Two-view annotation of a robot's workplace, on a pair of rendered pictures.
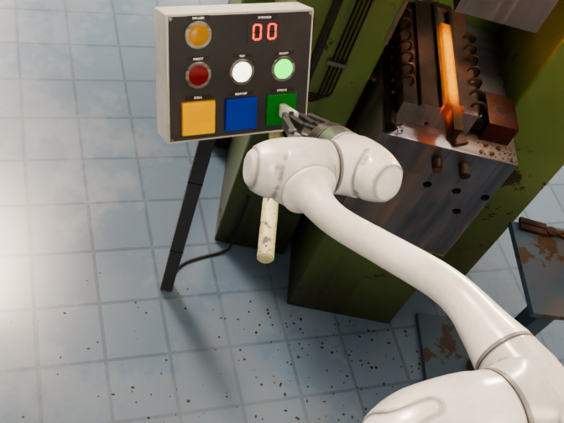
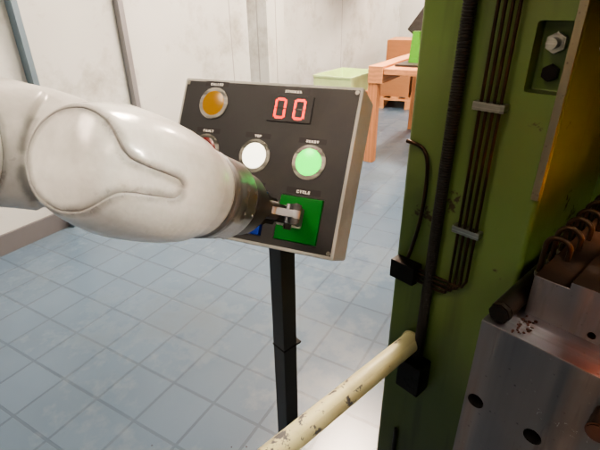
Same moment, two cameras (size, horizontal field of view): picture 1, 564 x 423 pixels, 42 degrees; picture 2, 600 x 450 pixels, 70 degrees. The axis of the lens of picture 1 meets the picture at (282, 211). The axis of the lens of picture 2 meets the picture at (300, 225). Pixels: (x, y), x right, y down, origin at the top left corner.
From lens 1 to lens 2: 137 cm
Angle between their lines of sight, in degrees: 53
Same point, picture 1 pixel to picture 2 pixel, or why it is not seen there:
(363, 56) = (505, 223)
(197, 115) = not seen: hidden behind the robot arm
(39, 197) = (258, 366)
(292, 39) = (327, 124)
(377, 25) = (517, 166)
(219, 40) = (235, 112)
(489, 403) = not seen: outside the picture
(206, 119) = not seen: hidden behind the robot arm
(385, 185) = (49, 154)
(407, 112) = (546, 300)
